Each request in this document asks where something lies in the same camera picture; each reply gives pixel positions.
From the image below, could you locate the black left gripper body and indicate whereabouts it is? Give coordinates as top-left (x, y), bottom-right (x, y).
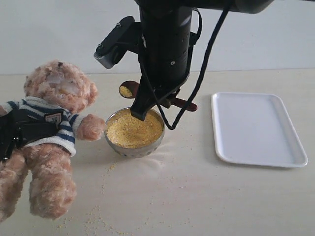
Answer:
top-left (0, 110), bottom-right (25, 162)

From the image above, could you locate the white rectangular plastic tray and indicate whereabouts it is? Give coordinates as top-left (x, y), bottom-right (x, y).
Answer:
top-left (211, 92), bottom-right (308, 168)

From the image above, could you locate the black cable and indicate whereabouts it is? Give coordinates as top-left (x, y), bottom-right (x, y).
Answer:
top-left (139, 6), bottom-right (233, 130)

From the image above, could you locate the dark red wooden spoon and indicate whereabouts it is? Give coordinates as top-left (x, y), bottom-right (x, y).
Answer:
top-left (119, 81), bottom-right (198, 112)

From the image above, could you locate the steel bowl of yellow grain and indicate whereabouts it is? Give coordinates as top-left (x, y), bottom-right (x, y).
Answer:
top-left (104, 107), bottom-right (165, 158)

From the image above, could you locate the beige teddy bear striped sweater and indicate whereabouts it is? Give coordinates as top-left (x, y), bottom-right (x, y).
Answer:
top-left (0, 59), bottom-right (107, 221)

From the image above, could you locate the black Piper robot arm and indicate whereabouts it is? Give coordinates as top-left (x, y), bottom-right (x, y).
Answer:
top-left (94, 0), bottom-right (270, 130)

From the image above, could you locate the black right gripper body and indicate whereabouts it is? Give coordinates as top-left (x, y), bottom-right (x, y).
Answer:
top-left (139, 6), bottom-right (192, 90)

